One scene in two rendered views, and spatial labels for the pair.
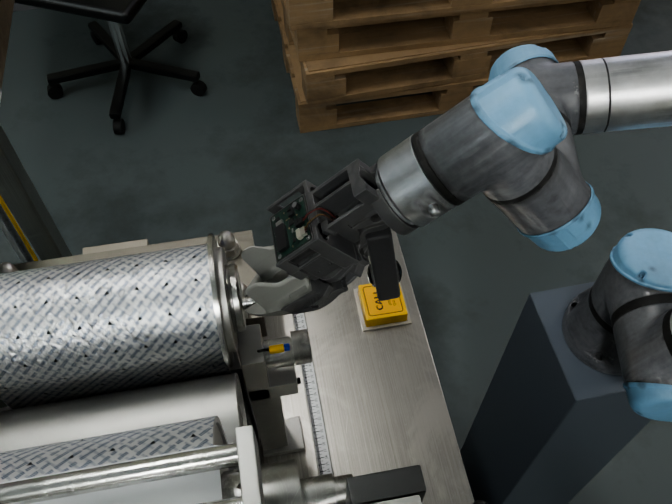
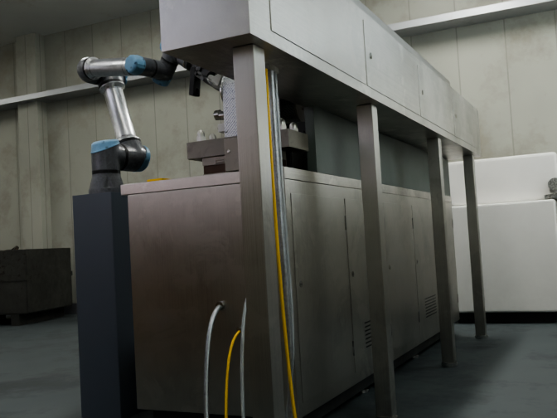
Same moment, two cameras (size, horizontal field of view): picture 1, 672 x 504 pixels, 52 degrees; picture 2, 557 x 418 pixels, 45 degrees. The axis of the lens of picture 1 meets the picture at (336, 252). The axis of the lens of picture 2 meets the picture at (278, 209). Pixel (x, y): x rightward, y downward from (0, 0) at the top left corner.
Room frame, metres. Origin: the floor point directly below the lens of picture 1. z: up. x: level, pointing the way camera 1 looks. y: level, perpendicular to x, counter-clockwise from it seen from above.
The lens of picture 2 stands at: (2.37, 1.79, 0.65)
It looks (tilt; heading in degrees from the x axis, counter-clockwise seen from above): 3 degrees up; 216
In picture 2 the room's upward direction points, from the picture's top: 3 degrees counter-clockwise
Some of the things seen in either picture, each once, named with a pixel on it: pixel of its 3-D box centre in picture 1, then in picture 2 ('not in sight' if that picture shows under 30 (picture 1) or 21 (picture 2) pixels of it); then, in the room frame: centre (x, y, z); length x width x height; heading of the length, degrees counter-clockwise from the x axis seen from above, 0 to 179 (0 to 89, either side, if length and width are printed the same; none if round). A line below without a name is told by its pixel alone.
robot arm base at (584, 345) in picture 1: (619, 318); (106, 182); (0.54, -0.45, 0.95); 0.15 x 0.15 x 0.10
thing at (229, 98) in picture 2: not in sight; (251, 113); (0.43, 0.25, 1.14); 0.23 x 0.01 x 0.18; 100
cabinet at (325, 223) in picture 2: not in sight; (341, 284); (-0.55, 0.01, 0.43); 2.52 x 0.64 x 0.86; 10
